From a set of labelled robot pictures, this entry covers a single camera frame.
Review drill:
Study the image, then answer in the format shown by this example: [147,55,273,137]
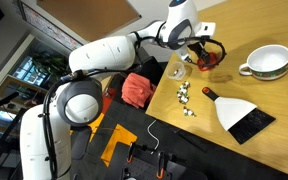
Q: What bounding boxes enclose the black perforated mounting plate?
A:
[120,142,209,180]

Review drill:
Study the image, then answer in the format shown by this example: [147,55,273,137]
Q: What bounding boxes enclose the white cable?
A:
[146,119,161,152]

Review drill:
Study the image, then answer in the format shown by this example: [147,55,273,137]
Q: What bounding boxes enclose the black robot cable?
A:
[42,31,228,180]

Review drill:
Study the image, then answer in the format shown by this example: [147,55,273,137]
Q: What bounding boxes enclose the framed whiteboard with writing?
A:
[17,0,86,52]

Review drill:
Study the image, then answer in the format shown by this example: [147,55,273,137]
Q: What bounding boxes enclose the white soup mug green band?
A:
[238,44,288,81]

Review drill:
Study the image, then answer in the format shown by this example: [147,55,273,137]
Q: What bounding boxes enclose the dark grey office chair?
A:
[69,126,94,161]

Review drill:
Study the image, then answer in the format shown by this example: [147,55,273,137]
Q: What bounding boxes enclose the salmon pink cloth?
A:
[121,72,157,110]

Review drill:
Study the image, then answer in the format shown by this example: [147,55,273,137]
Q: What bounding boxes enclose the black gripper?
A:
[186,40,216,68]

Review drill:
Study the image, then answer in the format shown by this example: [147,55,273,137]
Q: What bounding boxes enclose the red plastic lid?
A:
[197,51,220,72]

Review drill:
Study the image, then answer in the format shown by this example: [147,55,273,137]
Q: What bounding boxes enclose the white brush with black bristles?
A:
[201,86,277,146]

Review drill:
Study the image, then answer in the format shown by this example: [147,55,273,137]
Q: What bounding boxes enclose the green potted plant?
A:
[31,51,69,80]

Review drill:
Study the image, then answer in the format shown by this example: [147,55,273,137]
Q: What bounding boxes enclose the black orange bar clamp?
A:
[156,151,167,180]
[126,143,135,164]

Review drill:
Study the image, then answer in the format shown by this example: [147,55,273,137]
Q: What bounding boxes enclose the brown cork board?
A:
[35,0,142,43]

